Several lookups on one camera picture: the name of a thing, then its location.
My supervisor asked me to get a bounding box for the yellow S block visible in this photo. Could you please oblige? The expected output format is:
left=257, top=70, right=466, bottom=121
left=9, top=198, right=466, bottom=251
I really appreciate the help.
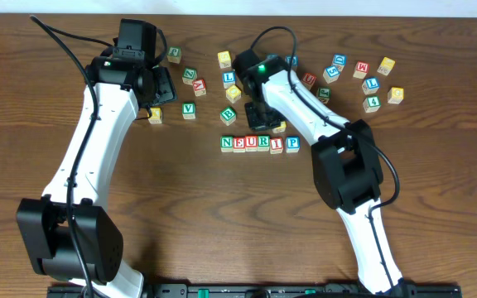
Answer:
left=272, top=121, right=287, bottom=133

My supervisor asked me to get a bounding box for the green R block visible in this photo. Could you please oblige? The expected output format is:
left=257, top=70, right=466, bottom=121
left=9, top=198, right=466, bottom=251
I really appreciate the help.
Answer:
left=257, top=135, right=270, bottom=151

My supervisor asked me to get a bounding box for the red u block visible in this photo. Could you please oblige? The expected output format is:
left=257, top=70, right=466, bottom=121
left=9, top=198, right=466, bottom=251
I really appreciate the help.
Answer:
left=301, top=73, right=317, bottom=90
left=244, top=135, right=258, bottom=152

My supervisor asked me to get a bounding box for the red I block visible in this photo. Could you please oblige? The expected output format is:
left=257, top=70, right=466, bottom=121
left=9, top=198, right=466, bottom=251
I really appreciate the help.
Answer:
left=269, top=137, right=284, bottom=154

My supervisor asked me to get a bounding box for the red E block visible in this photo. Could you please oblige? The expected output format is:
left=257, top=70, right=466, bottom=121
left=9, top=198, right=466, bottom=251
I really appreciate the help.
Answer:
left=233, top=137, right=246, bottom=153

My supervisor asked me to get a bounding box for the green N block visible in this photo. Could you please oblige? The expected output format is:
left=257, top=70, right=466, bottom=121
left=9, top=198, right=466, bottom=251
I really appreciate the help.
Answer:
left=219, top=136, right=234, bottom=152

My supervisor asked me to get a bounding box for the blue P block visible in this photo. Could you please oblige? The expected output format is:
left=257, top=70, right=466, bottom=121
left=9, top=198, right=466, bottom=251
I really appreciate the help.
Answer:
left=286, top=136, right=301, bottom=153

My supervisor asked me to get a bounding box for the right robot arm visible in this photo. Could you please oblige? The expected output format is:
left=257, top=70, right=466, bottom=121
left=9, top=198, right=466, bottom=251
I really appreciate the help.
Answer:
left=232, top=50, right=402, bottom=294

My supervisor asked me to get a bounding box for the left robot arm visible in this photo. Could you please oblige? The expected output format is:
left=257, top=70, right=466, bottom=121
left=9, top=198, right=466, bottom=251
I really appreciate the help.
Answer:
left=17, top=19, right=176, bottom=297

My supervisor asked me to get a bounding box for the yellow K block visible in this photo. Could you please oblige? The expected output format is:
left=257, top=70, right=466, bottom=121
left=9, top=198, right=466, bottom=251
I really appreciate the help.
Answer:
left=148, top=107, right=163, bottom=124

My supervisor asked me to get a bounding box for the green Z block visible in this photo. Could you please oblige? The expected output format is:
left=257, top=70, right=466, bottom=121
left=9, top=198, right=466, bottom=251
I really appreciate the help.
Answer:
left=181, top=67, right=198, bottom=85

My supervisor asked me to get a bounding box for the green V block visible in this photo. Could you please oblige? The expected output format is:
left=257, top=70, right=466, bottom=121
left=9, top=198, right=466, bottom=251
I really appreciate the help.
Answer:
left=182, top=103, right=196, bottom=120

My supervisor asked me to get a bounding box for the green B block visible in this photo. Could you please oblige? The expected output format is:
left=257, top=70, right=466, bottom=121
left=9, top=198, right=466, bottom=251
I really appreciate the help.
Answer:
left=219, top=107, right=237, bottom=126

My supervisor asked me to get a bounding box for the red A block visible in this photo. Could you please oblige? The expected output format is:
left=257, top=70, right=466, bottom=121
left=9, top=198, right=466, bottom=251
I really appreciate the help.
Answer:
left=192, top=79, right=206, bottom=97

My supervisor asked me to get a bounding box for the yellow O block centre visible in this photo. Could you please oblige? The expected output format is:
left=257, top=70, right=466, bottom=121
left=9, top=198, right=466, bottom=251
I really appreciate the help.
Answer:
left=226, top=85, right=242, bottom=103

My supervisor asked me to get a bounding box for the green block top left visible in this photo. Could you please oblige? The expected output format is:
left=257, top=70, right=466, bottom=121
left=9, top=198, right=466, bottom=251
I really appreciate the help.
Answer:
left=166, top=46, right=182, bottom=64

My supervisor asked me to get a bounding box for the blue L block centre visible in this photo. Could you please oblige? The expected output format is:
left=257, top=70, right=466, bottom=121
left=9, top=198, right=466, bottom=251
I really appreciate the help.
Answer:
left=222, top=71, right=236, bottom=89

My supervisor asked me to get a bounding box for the blue l block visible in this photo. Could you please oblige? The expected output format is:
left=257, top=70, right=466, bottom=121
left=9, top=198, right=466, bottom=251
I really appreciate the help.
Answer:
left=362, top=77, right=380, bottom=95
left=222, top=71, right=236, bottom=89

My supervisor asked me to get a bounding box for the blue d block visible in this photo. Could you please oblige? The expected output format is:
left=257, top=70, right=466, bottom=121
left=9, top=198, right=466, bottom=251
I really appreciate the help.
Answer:
left=286, top=55, right=298, bottom=71
left=332, top=54, right=347, bottom=72

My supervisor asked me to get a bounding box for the green block centre right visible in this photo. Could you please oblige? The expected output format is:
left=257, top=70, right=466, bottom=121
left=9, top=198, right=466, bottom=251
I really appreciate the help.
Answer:
left=316, top=87, right=331, bottom=104

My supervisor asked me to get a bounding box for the blue 5 block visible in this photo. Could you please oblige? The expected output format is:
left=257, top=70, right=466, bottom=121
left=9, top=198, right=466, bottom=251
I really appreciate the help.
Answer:
left=323, top=65, right=340, bottom=84

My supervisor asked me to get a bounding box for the blue D block right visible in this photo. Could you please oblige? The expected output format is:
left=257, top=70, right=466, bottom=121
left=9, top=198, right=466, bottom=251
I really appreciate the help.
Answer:
left=332, top=54, right=347, bottom=72

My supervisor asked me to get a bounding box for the green 4 block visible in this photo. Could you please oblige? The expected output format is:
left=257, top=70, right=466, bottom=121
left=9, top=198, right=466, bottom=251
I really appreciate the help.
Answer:
left=363, top=96, right=381, bottom=113

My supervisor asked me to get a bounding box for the red M block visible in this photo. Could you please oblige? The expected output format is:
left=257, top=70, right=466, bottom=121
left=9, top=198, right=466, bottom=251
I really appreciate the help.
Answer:
left=353, top=61, right=369, bottom=79

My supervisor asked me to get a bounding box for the blue L block right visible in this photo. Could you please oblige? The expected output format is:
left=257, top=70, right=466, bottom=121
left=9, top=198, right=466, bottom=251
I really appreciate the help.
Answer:
left=362, top=77, right=380, bottom=95

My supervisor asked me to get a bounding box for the yellow block top right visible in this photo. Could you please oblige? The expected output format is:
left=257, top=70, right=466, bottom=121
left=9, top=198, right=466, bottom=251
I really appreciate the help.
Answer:
left=377, top=56, right=396, bottom=76

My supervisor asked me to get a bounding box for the yellow G block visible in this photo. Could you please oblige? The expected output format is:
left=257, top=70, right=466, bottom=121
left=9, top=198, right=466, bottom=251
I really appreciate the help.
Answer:
left=388, top=87, right=404, bottom=104

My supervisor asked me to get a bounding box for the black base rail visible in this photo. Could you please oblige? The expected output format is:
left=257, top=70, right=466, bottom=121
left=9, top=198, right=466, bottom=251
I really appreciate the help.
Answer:
left=46, top=281, right=463, bottom=298

